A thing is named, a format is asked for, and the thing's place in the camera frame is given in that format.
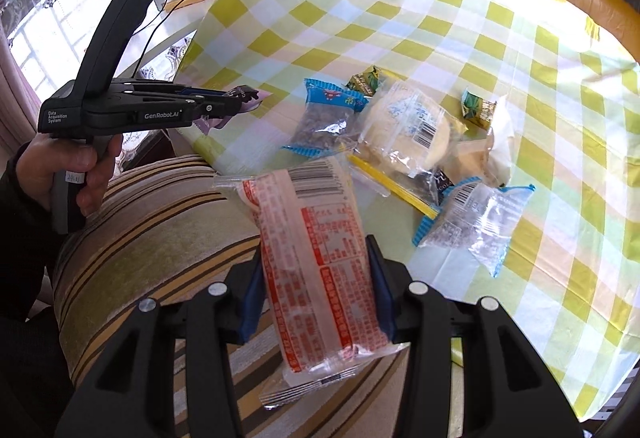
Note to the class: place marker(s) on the blue-edged clear snack packet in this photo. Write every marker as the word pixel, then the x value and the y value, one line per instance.
pixel 470 223

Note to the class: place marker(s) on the red printed snack packet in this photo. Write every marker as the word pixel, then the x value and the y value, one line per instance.
pixel 310 258

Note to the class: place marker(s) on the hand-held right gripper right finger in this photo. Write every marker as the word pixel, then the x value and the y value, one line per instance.
pixel 380 298

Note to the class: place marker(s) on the green pea snack packet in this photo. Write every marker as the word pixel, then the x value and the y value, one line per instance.
pixel 477 107
pixel 364 81

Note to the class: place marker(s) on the blue packet of dark snack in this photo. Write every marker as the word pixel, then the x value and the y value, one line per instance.
pixel 322 123

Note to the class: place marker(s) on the clear round pastry packet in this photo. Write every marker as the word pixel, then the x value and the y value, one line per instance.
pixel 405 128

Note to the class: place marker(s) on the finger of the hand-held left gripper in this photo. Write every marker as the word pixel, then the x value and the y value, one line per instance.
pixel 200 92
pixel 220 107

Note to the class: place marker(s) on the pink curtain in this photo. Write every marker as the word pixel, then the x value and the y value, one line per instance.
pixel 15 88

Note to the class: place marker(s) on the purple snack wrapper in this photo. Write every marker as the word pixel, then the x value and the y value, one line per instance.
pixel 209 123

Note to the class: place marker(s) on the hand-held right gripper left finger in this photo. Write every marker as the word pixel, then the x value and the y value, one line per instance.
pixel 250 303

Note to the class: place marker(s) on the yellow-edged strip packet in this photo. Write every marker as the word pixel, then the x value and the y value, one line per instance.
pixel 380 178

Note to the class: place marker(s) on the yellow checked tablecloth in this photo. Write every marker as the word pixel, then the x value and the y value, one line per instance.
pixel 400 18

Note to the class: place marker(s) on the striped sofa cushion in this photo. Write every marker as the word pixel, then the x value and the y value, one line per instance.
pixel 150 218

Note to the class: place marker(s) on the person's left hand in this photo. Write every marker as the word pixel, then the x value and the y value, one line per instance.
pixel 50 158

